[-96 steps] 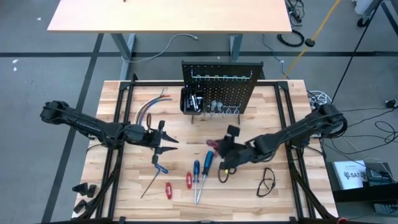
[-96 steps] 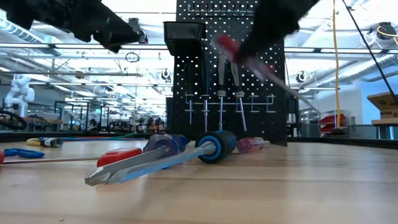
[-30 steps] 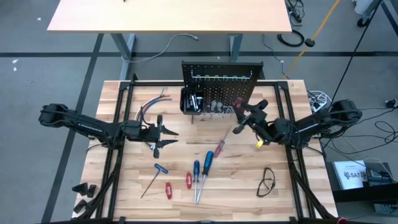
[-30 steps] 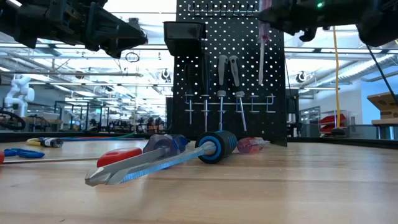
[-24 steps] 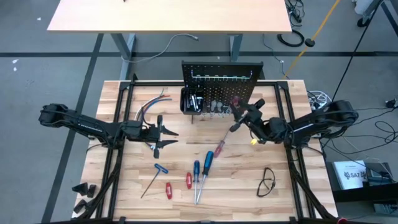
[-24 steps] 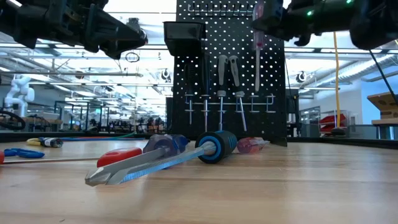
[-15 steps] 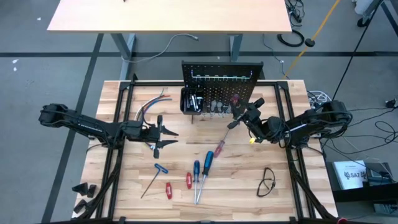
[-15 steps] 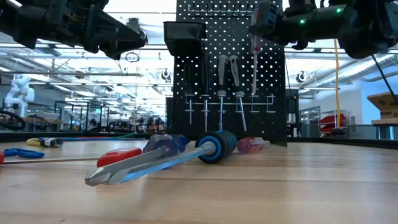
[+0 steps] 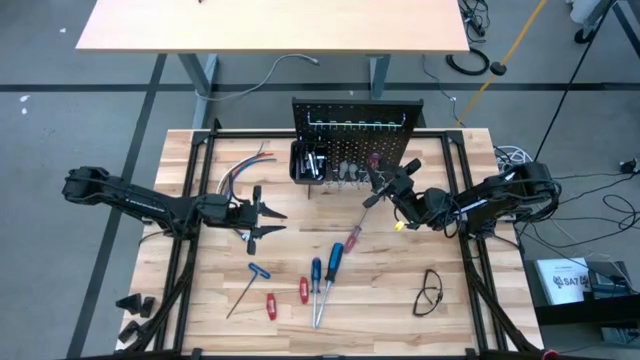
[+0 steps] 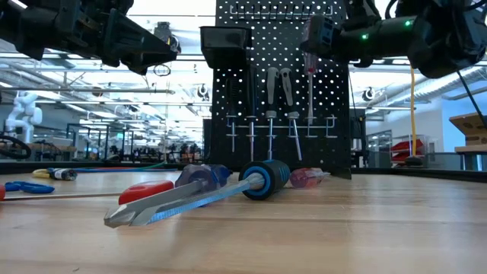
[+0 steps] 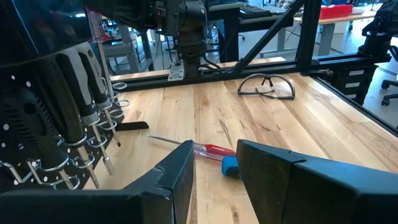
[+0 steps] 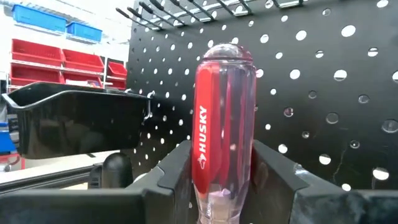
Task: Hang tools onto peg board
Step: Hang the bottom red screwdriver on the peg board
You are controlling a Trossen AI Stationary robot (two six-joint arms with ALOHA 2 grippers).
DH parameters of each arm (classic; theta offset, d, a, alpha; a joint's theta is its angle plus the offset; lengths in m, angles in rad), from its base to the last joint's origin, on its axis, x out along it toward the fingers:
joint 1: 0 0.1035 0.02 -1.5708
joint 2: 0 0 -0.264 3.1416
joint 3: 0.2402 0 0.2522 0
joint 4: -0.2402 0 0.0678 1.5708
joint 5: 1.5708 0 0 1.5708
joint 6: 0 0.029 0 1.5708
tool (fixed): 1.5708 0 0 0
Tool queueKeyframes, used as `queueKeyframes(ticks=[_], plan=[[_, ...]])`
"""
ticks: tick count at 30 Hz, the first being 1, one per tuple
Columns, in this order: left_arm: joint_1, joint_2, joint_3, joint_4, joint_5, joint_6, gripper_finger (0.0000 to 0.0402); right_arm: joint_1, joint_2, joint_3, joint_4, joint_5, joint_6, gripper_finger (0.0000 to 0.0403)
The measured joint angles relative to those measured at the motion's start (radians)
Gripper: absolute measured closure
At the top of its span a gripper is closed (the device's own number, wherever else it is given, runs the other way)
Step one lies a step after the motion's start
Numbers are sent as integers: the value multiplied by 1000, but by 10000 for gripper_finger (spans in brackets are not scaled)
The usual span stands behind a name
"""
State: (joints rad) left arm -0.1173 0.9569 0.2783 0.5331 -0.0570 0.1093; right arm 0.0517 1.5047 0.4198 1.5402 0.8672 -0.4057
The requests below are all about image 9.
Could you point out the white printed booklet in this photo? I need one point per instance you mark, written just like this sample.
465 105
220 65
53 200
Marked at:
562 280

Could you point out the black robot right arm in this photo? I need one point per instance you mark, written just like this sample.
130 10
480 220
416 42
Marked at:
500 200

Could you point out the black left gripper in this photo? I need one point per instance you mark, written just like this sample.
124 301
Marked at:
225 215

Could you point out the metal multi-hook rail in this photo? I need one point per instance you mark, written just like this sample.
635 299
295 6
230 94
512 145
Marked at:
350 121

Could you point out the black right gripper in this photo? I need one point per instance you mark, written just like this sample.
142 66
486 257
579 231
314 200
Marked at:
415 205

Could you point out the chrome socket extension bar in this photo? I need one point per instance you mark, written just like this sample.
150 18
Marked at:
311 162
303 165

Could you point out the black plastic pegboard bin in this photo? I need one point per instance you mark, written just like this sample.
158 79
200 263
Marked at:
294 165

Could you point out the red round button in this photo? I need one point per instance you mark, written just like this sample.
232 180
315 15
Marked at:
550 355

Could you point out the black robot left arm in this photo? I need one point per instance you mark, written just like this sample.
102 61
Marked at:
140 202

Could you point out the black metal pegboard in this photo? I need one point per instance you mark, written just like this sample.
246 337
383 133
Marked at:
357 145

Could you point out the black plastic wedge block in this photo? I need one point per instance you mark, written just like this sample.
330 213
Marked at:
129 302
147 306
129 330

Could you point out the white trash bin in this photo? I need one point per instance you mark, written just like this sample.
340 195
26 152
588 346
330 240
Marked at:
582 9

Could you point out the light wooden desk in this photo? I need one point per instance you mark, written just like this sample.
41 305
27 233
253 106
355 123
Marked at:
275 25

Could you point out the black safety glasses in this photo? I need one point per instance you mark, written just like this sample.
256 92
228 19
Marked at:
439 296

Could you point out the large blue black screwdriver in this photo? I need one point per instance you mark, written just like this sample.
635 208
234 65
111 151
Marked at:
335 262

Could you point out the black side cart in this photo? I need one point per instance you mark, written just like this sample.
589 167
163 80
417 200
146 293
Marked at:
575 315

